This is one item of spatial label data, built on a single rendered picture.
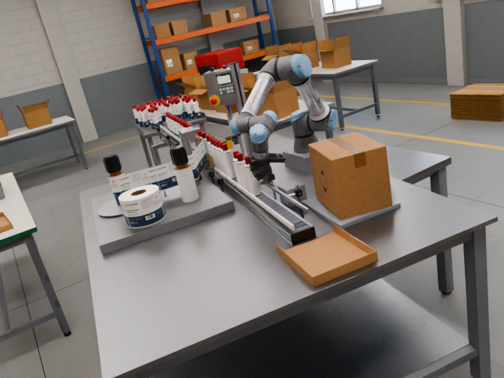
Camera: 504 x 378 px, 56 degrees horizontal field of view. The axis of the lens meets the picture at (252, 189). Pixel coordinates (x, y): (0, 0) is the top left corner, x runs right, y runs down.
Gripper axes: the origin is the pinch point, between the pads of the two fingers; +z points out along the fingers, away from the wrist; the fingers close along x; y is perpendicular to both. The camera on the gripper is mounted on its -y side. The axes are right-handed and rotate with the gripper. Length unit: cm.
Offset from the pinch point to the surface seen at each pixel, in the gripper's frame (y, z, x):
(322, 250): 5, -16, 55
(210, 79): -1, -20, -66
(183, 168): 32.4, 0.2, -31.6
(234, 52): -185, 278, -513
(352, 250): -4, -19, 62
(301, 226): 4.7, -12.6, 39.1
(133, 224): 66, 7, -16
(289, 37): -403, 435, -720
